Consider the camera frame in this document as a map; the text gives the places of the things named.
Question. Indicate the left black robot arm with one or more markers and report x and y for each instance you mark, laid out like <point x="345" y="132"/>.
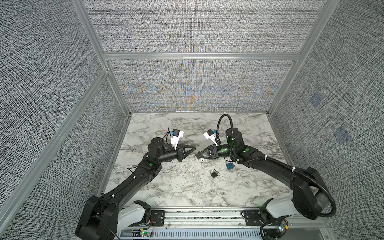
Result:
<point x="101" y="218"/>

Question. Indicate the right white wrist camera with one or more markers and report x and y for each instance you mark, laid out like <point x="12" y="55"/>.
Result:
<point x="213" y="136"/>

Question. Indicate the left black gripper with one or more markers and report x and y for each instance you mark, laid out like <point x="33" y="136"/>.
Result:
<point x="181" y="155"/>

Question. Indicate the aluminium front rail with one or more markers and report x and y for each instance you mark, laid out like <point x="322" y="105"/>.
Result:
<point x="224" y="224"/>

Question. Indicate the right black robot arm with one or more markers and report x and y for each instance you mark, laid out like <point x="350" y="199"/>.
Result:
<point x="310" y="197"/>

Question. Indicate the blue padlock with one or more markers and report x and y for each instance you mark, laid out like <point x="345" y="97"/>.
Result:
<point x="229" y="166"/>

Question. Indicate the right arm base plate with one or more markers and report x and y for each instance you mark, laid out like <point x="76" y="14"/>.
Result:
<point x="258" y="217"/>

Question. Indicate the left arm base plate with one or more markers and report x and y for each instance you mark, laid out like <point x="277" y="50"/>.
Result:
<point x="155" y="218"/>

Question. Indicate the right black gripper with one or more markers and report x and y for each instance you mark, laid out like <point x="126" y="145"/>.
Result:
<point x="213" y="149"/>

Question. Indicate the aluminium frame back bar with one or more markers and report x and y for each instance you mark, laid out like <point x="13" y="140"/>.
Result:
<point x="201" y="56"/>

